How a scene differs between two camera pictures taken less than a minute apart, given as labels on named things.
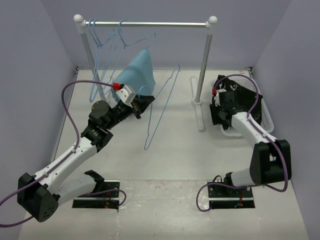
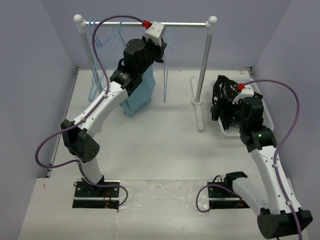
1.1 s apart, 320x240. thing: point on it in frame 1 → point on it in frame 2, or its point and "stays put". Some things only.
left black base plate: [106, 195] stays put
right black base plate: [224, 197] stays put
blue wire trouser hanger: [145, 146] → [166, 62]
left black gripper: [143, 101] → [161, 49]
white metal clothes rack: [79, 20] stays put
